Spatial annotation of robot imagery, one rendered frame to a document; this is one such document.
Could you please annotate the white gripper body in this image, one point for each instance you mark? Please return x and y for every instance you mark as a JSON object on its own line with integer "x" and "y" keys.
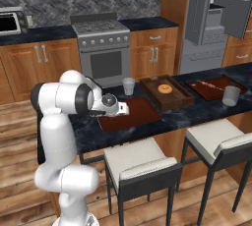
{"x": 124, "y": 108}

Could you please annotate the wooden cupboard beside fridge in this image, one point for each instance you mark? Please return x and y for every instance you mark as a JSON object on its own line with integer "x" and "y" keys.
{"x": 241, "y": 51}

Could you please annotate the clear glass cup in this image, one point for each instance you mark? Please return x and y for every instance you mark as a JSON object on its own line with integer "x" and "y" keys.
{"x": 128, "y": 87}

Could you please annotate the silver toaster oven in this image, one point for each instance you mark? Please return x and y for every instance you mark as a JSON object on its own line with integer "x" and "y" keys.
{"x": 11, "y": 23}

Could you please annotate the grey fridge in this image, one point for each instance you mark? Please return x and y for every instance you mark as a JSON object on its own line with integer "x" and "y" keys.
{"x": 200, "y": 58}

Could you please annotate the wooden cupboard run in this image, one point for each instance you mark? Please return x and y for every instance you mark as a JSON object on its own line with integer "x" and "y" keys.
{"x": 23, "y": 66}

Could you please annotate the thin brown utensil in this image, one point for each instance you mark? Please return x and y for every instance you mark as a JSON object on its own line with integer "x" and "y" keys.
{"x": 210, "y": 85}

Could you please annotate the wooden cupboard with drawer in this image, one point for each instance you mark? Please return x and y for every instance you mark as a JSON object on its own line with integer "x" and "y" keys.
{"x": 167, "y": 56}

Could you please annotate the silver stove with oven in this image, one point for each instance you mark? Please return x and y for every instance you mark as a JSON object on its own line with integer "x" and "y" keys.
{"x": 101, "y": 59}

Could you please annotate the empty red-brown tray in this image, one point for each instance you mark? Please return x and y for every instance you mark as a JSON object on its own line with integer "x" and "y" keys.
{"x": 138, "y": 113}

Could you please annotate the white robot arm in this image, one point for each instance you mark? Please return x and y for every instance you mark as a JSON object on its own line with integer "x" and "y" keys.
{"x": 55, "y": 131}

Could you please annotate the glazed donut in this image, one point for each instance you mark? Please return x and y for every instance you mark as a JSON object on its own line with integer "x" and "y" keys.
{"x": 164, "y": 88}

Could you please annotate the cream cushioned black stool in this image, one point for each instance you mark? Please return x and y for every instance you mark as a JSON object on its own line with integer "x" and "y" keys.
{"x": 134, "y": 158}
{"x": 213, "y": 136}

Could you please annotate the red-brown tray with utensil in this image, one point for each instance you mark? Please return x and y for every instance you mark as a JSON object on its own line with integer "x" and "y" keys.
{"x": 210, "y": 94}

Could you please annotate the dark wooden tray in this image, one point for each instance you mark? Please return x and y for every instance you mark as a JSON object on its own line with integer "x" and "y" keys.
{"x": 178, "y": 100}

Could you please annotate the wooden dining counter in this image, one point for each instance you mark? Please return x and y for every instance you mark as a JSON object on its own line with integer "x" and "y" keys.
{"x": 170, "y": 146}

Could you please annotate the grey fridge door with shelves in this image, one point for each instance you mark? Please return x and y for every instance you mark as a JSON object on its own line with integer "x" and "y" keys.
{"x": 241, "y": 10}

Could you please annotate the grey mug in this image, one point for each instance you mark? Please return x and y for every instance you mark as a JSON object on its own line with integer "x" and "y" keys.
{"x": 230, "y": 96}

